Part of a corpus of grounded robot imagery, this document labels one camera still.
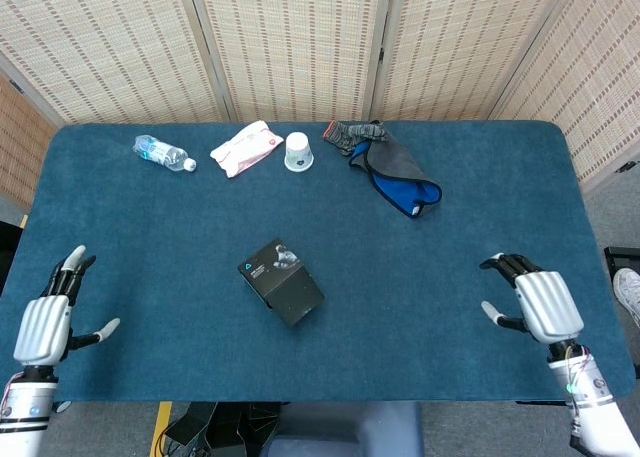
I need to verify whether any black cardboard box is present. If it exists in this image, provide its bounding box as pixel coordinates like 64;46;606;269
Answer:
237;237;326;327

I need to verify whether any brown woven screen panel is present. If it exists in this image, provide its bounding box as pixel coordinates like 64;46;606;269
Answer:
0;69;60;213

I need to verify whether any white pink tissue pack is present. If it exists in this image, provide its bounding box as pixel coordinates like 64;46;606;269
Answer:
209;120;285;179

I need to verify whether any clear plastic water bottle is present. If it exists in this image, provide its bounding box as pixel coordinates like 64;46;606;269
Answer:
132;134;198;173

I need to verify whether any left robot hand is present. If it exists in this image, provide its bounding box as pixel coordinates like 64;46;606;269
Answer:
13;245;121;368

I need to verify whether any black stand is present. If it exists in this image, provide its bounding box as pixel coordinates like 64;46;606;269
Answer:
603;245;640;278

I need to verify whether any white floral paper cup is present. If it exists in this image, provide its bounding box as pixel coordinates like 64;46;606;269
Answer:
284;131;315;173

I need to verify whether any black cardboard sheets pile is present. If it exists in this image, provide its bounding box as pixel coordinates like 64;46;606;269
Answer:
163;401;291;451

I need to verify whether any beige woven folding screen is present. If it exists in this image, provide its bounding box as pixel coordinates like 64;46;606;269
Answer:
0;0;640;193

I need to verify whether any grey striped work glove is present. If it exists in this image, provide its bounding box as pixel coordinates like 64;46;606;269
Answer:
322;120;391;157

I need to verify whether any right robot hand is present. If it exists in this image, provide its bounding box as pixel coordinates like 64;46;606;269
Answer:
478;252;585;346

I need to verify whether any blue grey seat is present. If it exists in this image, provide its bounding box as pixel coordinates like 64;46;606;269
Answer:
259;401;426;457

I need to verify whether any blue grey cloth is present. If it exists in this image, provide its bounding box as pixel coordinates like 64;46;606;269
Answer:
348;131;443;221

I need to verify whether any white sneaker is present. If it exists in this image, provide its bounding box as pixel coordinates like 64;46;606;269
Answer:
613;266;640;328

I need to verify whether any blue felt-covered table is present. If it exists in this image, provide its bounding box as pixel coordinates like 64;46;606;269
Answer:
1;120;637;403

